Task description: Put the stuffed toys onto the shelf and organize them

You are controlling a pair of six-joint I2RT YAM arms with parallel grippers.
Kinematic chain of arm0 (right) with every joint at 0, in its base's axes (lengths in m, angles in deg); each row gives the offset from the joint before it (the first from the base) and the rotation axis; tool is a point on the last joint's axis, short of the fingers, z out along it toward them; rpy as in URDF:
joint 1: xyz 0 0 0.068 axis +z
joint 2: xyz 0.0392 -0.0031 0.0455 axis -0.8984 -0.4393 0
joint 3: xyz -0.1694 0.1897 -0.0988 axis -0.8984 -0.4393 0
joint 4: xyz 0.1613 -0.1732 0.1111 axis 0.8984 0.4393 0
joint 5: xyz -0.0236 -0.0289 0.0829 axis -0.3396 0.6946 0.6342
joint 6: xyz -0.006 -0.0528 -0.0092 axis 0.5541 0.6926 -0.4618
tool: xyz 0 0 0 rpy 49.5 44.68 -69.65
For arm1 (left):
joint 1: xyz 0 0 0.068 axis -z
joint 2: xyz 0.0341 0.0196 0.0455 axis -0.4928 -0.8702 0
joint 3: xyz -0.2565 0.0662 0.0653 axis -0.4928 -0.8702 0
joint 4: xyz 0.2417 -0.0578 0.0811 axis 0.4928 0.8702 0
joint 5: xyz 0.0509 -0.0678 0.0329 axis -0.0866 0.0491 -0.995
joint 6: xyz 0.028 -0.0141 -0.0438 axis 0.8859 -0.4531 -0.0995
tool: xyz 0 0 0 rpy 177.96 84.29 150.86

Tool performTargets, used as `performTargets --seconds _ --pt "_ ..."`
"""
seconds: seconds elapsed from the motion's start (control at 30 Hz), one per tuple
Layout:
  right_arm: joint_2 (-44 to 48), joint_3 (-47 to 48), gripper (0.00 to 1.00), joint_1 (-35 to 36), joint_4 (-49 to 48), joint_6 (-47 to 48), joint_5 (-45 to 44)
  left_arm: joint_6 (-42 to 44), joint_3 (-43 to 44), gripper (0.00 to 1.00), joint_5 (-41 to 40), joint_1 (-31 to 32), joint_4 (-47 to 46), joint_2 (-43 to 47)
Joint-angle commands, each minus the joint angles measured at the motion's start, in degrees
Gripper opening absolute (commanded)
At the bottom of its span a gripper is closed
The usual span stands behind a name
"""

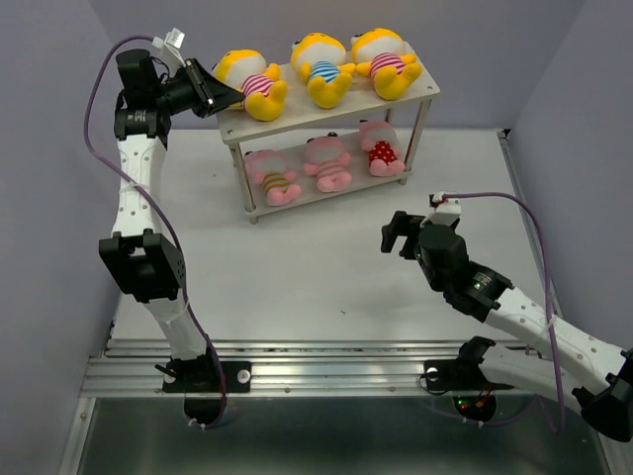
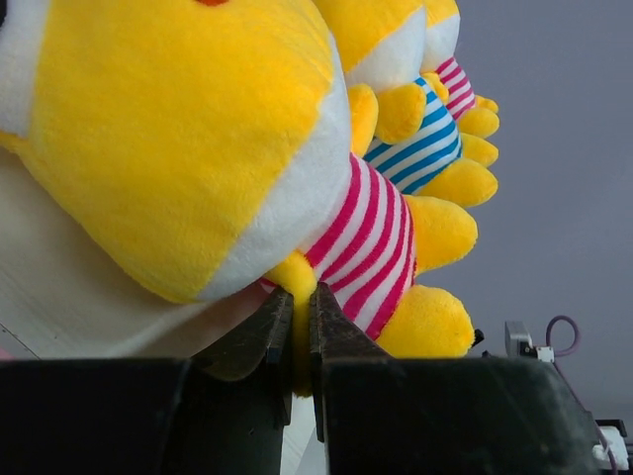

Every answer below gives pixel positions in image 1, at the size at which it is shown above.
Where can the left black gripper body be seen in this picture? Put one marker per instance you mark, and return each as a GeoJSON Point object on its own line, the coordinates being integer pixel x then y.
{"type": "Point", "coordinates": [176, 95]}

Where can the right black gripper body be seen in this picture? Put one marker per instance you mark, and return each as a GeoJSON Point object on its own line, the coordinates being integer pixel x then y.
{"type": "Point", "coordinates": [435, 282]}

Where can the yellow plush pink-striped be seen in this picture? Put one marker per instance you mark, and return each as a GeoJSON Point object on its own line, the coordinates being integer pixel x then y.
{"type": "Point", "coordinates": [260, 82]}
{"type": "Point", "coordinates": [380, 54]}

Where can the pink plush orange-striped shirt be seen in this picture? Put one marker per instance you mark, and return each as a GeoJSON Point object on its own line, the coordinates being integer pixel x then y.
{"type": "Point", "coordinates": [269, 169]}

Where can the pink plush red polka-dot dress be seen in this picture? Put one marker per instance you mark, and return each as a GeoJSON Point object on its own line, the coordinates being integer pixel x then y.
{"type": "Point", "coordinates": [380, 141]}

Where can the pink plush pink-striped shirt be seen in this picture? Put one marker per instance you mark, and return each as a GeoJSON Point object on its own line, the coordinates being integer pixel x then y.
{"type": "Point", "coordinates": [327, 160]}

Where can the yellow plush blue-striped shirt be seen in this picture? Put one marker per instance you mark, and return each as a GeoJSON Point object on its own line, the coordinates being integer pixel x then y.
{"type": "Point", "coordinates": [321, 63]}

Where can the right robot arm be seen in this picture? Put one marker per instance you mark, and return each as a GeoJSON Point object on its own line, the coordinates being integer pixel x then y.
{"type": "Point", "coordinates": [591, 376]}

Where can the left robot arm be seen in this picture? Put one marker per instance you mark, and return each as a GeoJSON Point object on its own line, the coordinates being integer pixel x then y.
{"type": "Point", "coordinates": [142, 253]}

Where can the white two-tier shelf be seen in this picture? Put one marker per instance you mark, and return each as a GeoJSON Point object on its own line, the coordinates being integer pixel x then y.
{"type": "Point", "coordinates": [239, 130]}

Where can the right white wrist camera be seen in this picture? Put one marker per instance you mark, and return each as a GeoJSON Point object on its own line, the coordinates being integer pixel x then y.
{"type": "Point", "coordinates": [445, 211]}

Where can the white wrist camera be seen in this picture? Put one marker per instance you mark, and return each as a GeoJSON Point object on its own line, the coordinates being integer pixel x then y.
{"type": "Point", "coordinates": [169, 49]}
{"type": "Point", "coordinates": [445, 211]}

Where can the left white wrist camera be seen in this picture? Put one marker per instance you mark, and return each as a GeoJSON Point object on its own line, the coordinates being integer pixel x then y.
{"type": "Point", "coordinates": [169, 49]}

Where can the aluminium mounting rail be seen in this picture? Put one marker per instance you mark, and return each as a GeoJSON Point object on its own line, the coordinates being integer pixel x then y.
{"type": "Point", "coordinates": [286, 369]}

